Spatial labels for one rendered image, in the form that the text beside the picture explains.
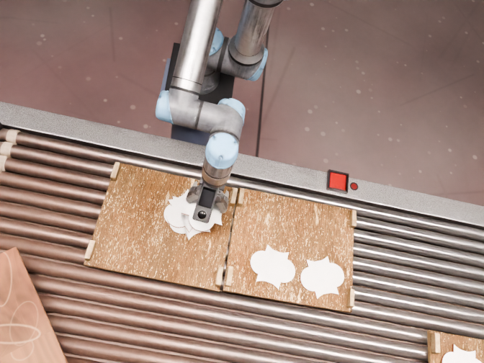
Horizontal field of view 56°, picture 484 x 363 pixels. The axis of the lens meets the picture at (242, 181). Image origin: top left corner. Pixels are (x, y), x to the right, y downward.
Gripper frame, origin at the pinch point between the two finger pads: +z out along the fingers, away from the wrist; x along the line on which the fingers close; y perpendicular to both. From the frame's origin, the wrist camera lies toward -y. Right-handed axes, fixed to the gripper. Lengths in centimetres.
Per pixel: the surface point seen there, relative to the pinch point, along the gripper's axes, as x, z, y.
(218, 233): -6.4, 10.3, -2.9
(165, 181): 15.3, 10.4, 9.2
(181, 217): 6.4, 7.8, -2.4
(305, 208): -32.4, 10.3, 14.7
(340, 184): -43, 11, 28
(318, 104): -48, 104, 134
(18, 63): 130, 105, 95
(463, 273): -91, 12, 10
